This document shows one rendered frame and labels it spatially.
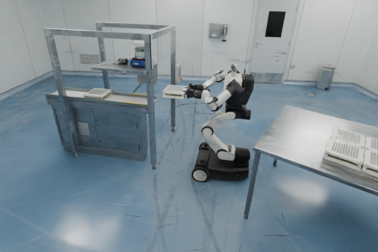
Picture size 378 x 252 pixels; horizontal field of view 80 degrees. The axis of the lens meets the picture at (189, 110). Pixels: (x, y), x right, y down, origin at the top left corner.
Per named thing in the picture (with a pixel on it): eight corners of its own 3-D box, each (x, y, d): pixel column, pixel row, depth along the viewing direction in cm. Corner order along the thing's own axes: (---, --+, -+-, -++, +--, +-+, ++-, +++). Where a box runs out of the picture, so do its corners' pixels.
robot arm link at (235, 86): (232, 98, 223) (242, 89, 224) (234, 97, 214) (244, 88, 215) (224, 90, 224) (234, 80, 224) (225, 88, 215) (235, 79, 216)
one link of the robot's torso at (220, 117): (208, 133, 282) (238, 112, 263) (206, 140, 267) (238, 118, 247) (200, 124, 279) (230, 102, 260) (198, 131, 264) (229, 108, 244)
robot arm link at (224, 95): (216, 113, 216) (233, 98, 218) (209, 104, 210) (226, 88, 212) (211, 110, 226) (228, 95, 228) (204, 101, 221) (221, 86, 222)
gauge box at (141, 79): (157, 81, 277) (157, 65, 268) (154, 84, 267) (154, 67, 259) (140, 80, 280) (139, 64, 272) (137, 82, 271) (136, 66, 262)
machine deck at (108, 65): (157, 66, 268) (157, 63, 267) (145, 75, 235) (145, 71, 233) (108, 62, 278) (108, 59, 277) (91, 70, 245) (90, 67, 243)
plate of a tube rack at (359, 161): (363, 150, 180) (364, 148, 179) (362, 166, 162) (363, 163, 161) (328, 139, 193) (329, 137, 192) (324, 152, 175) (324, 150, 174)
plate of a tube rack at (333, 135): (364, 137, 198) (365, 135, 197) (363, 150, 180) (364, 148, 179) (333, 128, 211) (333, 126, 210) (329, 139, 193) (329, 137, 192)
